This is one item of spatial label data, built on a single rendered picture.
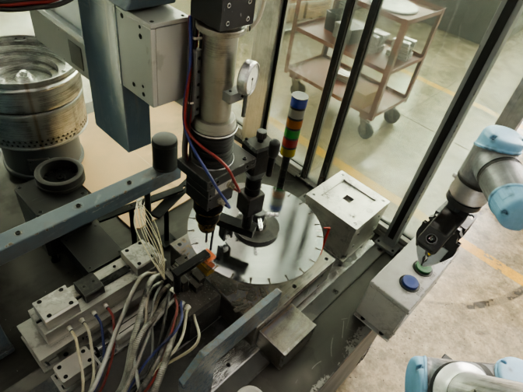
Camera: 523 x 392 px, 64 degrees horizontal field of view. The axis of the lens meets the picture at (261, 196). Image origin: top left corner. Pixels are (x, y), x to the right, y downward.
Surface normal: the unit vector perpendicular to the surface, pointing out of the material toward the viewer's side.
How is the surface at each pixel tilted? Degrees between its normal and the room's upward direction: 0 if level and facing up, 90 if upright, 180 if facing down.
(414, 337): 0
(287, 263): 0
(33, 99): 90
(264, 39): 90
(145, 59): 90
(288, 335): 0
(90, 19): 90
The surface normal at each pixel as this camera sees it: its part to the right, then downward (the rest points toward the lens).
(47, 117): 0.62, 0.59
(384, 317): -0.69, 0.42
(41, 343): 0.14, -0.73
